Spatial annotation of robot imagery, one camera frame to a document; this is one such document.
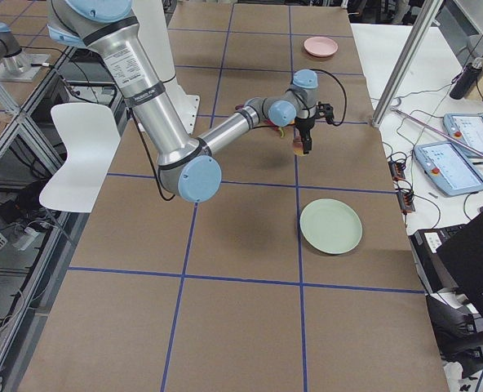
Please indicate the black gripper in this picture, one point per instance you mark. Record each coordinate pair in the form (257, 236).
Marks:
(304, 129)

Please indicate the yellow pink peach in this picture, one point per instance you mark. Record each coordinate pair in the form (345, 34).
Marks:
(298, 147)

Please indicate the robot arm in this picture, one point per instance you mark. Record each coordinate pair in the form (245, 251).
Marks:
(186, 165)

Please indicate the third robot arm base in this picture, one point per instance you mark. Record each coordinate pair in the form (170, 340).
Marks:
(17, 65)

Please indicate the red chili pepper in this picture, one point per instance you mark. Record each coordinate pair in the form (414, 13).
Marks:
(279, 130)

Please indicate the green plate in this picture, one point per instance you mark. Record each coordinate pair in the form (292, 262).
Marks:
(331, 226)

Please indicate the pink plate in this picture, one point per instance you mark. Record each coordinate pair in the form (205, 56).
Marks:
(320, 47)

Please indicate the near blue teach pendant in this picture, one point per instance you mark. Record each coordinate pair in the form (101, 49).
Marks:
(448, 168)

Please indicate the blue teach pendant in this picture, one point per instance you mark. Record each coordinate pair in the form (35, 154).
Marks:
(448, 168)
(466, 128)

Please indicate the far blue teach pendant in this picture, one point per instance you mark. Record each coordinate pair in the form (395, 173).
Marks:
(466, 128)

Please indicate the reacher grabber stick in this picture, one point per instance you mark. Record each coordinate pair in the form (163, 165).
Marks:
(445, 135)

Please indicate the black water bottle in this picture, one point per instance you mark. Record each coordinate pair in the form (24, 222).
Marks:
(466, 79)

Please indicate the white chair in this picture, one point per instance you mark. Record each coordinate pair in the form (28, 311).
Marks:
(90, 136)

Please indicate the black office chair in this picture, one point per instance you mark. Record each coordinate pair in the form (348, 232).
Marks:
(459, 335)

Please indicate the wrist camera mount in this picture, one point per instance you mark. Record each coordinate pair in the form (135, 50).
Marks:
(325, 111)

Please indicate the aluminium frame post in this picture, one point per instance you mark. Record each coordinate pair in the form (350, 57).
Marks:
(412, 44)

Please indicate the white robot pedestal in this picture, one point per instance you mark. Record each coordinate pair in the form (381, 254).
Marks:
(154, 38)

